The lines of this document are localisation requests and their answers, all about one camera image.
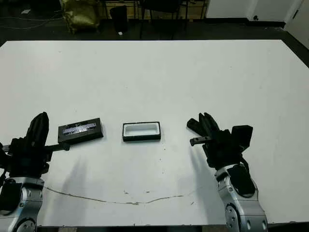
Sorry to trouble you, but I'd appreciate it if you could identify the yellow green sack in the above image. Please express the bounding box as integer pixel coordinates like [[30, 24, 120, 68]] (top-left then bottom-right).
[[60, 0, 101, 33]]

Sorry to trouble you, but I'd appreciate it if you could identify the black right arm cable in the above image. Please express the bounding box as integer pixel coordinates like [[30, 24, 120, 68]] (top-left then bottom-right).
[[238, 154, 252, 174]]

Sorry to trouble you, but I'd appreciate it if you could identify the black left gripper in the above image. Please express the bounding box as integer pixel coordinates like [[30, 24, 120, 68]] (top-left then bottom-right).
[[8, 112, 70, 178]]

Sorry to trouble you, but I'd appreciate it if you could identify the black waste bin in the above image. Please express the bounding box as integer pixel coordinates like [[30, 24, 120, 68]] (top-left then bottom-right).
[[110, 5, 128, 33]]

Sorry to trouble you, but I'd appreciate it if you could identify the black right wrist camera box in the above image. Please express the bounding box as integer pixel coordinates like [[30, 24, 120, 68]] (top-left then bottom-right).
[[230, 125, 253, 153]]

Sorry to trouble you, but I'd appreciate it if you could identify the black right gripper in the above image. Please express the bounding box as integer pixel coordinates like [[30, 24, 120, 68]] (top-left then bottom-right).
[[190, 112, 245, 170]]

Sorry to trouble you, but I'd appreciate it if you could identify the white door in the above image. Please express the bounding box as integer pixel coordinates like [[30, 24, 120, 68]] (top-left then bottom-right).
[[284, 0, 309, 49]]

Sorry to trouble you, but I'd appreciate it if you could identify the black office chair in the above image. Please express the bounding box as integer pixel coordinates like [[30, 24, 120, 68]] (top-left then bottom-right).
[[140, 0, 189, 39]]

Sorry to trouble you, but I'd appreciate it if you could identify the thin light floor cable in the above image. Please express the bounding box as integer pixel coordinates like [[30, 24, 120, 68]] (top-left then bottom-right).
[[0, 9, 63, 30]]

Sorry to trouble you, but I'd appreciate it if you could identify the black box lid silver print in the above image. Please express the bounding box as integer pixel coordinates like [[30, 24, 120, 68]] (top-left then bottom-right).
[[57, 117, 105, 145]]

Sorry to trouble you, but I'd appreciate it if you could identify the black box with white inlay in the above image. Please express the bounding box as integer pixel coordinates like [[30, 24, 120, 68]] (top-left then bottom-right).
[[122, 121, 161, 143]]

